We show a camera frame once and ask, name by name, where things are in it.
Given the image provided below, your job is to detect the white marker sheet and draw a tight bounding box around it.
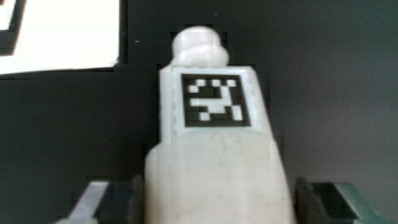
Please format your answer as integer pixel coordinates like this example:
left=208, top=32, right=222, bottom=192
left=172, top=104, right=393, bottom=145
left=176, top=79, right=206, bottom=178
left=0, top=0, right=121, bottom=76

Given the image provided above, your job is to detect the white cylindrical table leg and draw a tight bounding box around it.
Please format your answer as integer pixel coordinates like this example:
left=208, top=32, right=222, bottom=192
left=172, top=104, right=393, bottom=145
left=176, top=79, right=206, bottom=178
left=144, top=26, right=297, bottom=224

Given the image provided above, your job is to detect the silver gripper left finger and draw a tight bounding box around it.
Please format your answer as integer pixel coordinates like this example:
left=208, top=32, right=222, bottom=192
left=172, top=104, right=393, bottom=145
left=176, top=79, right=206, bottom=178
left=53, top=181, right=142, bottom=224

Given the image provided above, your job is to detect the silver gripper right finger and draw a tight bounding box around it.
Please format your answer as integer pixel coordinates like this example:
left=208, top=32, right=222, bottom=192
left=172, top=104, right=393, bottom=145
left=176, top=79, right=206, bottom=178
left=295, top=178, right=387, bottom=224

